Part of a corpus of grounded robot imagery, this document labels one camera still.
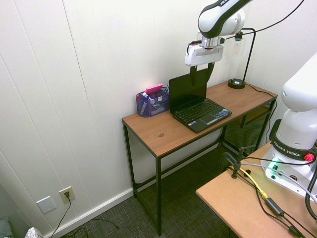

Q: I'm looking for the black metal clamp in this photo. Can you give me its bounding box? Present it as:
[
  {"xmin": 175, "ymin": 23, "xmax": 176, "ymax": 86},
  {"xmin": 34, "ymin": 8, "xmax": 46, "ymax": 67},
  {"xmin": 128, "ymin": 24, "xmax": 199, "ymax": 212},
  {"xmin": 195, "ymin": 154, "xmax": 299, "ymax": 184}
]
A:
[{"xmin": 219, "ymin": 146, "xmax": 251, "ymax": 179}]

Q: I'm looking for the wooden desk black metal frame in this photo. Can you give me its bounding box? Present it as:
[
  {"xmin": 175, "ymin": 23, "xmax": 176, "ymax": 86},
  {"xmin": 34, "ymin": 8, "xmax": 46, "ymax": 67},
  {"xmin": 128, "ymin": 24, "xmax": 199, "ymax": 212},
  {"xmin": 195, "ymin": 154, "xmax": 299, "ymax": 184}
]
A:
[{"xmin": 122, "ymin": 80, "xmax": 278, "ymax": 237}]

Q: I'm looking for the white patterned tissue box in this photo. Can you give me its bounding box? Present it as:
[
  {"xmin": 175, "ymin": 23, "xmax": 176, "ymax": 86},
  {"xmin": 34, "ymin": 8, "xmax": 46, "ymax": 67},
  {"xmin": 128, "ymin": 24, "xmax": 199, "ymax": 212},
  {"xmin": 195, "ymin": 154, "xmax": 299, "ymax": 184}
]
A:
[{"xmin": 24, "ymin": 226, "xmax": 45, "ymax": 238}]

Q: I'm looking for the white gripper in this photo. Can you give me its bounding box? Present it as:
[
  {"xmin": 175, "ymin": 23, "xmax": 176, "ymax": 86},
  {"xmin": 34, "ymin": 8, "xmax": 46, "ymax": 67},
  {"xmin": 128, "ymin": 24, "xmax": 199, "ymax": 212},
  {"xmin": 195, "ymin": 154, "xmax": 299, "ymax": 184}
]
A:
[{"xmin": 184, "ymin": 44, "xmax": 225, "ymax": 86}]

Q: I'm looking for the black desk lamp glass shade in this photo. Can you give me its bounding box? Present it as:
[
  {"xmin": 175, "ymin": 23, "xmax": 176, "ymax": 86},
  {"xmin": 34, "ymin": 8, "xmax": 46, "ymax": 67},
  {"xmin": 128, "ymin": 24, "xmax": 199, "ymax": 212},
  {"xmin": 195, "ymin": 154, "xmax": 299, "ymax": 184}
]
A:
[{"xmin": 227, "ymin": 27, "xmax": 257, "ymax": 90}]

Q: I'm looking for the yellow network cable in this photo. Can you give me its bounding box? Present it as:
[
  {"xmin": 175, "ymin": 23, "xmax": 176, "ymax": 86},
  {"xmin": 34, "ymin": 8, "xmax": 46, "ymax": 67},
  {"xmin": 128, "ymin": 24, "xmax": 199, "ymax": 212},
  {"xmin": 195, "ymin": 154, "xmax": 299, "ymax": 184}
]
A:
[{"xmin": 238, "ymin": 168, "xmax": 269, "ymax": 199}]

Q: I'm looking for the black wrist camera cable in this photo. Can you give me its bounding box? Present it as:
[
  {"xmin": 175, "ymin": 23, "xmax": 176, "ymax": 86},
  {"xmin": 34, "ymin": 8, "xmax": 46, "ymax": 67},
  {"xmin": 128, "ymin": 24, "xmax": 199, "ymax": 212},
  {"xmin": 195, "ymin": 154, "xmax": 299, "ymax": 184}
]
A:
[{"xmin": 224, "ymin": 0, "xmax": 306, "ymax": 41}]

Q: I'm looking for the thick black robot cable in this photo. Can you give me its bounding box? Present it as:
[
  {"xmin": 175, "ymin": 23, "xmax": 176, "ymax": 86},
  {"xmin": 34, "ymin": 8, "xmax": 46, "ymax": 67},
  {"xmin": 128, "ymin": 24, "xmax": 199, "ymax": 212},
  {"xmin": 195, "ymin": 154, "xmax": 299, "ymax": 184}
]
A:
[{"xmin": 304, "ymin": 170, "xmax": 317, "ymax": 222}]

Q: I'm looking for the black cable adapter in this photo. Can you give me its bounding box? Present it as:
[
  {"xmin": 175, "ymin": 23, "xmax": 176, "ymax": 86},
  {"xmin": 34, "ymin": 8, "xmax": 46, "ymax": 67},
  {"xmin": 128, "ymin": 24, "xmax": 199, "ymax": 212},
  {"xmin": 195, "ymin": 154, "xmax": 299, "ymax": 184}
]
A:
[{"xmin": 264, "ymin": 197, "xmax": 285, "ymax": 216}]

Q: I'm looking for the pink eraser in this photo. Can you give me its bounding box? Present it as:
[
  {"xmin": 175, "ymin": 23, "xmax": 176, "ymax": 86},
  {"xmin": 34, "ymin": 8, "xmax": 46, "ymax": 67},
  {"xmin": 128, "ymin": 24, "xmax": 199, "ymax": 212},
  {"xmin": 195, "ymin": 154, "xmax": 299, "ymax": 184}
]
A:
[{"xmin": 145, "ymin": 83, "xmax": 163, "ymax": 94}]

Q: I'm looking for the light plywood robot table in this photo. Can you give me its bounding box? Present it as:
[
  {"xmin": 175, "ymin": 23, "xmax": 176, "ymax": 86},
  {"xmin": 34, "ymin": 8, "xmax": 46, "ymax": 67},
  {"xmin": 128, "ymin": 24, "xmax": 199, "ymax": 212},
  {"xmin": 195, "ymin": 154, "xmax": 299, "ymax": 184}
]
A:
[{"xmin": 195, "ymin": 141, "xmax": 317, "ymax": 238}]

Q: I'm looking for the black floor power cord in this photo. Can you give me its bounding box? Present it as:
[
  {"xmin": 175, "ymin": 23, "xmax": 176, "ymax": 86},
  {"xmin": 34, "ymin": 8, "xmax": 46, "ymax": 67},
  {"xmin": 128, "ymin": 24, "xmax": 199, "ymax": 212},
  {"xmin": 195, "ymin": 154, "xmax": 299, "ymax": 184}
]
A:
[{"xmin": 50, "ymin": 192, "xmax": 119, "ymax": 238}]

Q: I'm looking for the grey teal cushion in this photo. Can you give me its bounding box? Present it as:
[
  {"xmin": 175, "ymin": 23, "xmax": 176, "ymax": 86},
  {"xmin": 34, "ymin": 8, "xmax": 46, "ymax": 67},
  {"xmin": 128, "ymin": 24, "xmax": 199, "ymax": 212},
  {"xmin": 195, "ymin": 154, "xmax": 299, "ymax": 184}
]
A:
[{"xmin": 0, "ymin": 216, "xmax": 13, "ymax": 238}]

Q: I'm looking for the white blank wall plate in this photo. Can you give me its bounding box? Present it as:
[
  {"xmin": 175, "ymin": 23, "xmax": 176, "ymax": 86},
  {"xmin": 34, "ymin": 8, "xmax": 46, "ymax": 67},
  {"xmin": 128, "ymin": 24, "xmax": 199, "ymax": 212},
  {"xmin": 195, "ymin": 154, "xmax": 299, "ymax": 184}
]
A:
[{"xmin": 36, "ymin": 196, "xmax": 57, "ymax": 214}]

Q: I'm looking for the thin black adapter cable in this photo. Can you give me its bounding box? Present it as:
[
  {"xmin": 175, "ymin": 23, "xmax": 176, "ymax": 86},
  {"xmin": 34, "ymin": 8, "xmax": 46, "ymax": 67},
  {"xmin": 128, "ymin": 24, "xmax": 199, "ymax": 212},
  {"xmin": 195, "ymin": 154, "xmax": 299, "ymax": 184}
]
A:
[{"xmin": 254, "ymin": 185, "xmax": 307, "ymax": 238}]

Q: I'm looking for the black lamp power cable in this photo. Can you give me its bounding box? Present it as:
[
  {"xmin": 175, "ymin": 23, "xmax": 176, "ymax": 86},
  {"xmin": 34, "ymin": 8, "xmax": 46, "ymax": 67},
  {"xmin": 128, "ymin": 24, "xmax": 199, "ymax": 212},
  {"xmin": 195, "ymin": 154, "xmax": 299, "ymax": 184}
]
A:
[{"xmin": 244, "ymin": 83, "xmax": 278, "ymax": 143}]

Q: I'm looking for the purple mesh desk organizer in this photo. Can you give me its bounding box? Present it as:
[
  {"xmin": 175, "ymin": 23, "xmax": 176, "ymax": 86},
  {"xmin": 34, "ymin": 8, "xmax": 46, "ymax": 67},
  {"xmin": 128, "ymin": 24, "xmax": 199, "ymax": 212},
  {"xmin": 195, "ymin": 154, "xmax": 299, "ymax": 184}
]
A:
[{"xmin": 135, "ymin": 85, "xmax": 170, "ymax": 118}]

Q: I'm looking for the beige wall power outlet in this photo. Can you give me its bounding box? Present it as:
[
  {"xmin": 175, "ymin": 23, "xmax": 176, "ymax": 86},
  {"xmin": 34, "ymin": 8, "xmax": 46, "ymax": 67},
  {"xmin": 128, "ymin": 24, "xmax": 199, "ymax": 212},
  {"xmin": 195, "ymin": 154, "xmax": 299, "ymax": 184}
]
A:
[{"xmin": 58, "ymin": 186, "xmax": 76, "ymax": 204}]

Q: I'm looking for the black netbook laptop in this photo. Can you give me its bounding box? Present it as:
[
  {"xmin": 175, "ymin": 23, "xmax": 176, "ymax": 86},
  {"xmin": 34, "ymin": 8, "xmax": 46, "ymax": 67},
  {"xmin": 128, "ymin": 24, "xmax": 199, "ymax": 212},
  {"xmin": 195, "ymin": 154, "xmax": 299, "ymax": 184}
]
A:
[{"xmin": 168, "ymin": 73, "xmax": 233, "ymax": 133}]

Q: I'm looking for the black mesh desk panel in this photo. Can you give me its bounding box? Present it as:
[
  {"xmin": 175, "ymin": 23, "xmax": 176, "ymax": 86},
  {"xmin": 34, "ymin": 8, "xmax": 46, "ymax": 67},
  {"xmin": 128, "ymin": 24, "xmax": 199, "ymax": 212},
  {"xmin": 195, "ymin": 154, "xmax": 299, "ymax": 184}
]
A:
[{"xmin": 223, "ymin": 120, "xmax": 268, "ymax": 157}]

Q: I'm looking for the grey cable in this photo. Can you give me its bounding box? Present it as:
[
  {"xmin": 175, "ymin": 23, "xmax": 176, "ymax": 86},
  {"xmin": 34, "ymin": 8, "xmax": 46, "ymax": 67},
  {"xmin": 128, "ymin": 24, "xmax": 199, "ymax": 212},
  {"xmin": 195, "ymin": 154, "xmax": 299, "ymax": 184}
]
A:
[{"xmin": 240, "ymin": 162, "xmax": 317, "ymax": 197}]

